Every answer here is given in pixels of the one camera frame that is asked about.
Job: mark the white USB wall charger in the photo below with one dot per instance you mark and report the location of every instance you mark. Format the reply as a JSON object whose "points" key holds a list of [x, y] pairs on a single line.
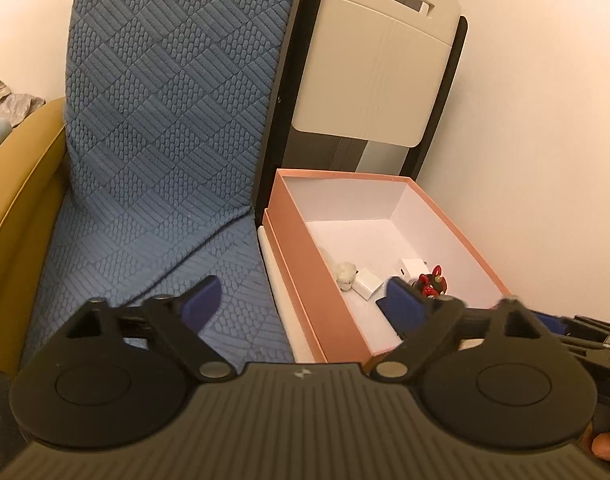
{"points": [[366, 284]]}

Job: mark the blue textured seat cover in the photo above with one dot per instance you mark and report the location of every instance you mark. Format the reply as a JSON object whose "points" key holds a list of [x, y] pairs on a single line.
{"points": [[166, 106]]}

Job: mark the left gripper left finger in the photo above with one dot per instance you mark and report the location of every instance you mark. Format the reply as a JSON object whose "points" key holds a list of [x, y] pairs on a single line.
{"points": [[156, 340]]}

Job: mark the crumpled grey cloth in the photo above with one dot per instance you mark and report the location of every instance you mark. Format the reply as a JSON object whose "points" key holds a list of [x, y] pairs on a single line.
{"points": [[14, 109]]}

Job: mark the beige air purifier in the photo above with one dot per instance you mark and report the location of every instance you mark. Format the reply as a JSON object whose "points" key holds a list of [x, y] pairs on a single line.
{"points": [[375, 82]]}

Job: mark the pink cardboard box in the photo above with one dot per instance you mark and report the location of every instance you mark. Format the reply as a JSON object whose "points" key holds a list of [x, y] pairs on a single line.
{"points": [[372, 221]]}

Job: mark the red black dragon figurine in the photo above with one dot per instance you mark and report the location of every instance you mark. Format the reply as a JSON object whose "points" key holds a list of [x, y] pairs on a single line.
{"points": [[432, 284]]}

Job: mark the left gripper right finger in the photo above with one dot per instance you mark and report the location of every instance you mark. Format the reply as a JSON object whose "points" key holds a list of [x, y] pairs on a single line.
{"points": [[442, 338]]}

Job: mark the tan leather sofa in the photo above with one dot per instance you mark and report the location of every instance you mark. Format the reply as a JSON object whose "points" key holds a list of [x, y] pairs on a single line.
{"points": [[33, 181]]}

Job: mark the small white box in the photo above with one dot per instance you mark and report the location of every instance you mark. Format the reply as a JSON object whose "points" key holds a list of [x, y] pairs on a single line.
{"points": [[411, 268]]}

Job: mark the black sofa side frame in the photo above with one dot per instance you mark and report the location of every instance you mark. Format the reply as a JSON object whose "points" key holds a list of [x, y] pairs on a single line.
{"points": [[292, 60]]}

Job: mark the white fluffy hair claw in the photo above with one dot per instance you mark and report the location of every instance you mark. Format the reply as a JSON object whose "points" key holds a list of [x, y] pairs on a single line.
{"points": [[344, 273]]}

